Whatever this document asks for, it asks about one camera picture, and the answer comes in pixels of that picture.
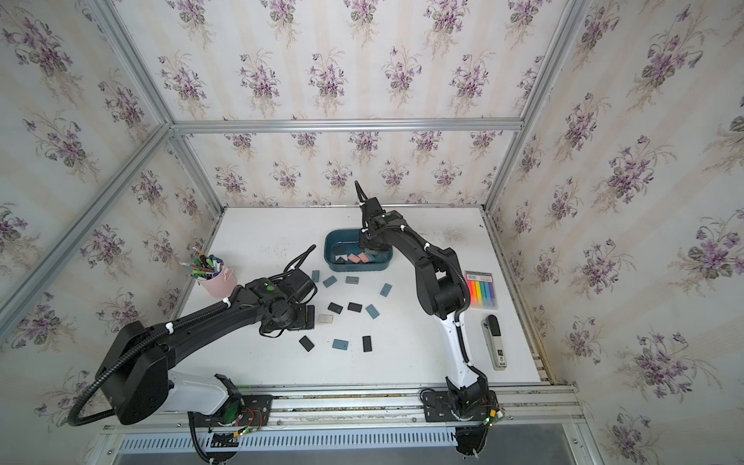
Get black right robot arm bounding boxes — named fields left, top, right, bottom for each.
left=355, top=182, right=503, bottom=424

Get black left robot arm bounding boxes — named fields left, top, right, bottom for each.
left=67, top=247, right=318, bottom=426

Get teal plastic storage box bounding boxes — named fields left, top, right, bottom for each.
left=324, top=229, right=393, bottom=272

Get blue eraser bottom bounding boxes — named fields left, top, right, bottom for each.
left=332, top=339, right=349, bottom=351

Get blue eraser upper right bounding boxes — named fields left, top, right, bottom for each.
left=380, top=283, right=393, bottom=298

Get blue eraser centre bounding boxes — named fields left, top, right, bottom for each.
left=365, top=304, right=380, bottom=319

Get pink pen holder cup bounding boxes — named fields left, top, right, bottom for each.
left=199, top=267, right=238, bottom=300

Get coloured pens in cup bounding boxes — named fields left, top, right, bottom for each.
left=180, top=252, right=227, bottom=281

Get highlighter marker pack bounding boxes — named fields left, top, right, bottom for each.
left=465, top=270, right=498, bottom=310

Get grey black stapler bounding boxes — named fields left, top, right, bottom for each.
left=480, top=314, right=508, bottom=371

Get aluminium mounting rail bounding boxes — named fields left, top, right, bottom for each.
left=101, top=382, right=588, bottom=434

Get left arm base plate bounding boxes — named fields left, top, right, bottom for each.
left=189, top=395, right=273, bottom=451

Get white slotted cable duct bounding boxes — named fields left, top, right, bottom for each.
left=118, top=427, right=456, bottom=455

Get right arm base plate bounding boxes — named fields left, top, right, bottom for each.
left=418, top=387, right=505, bottom=456

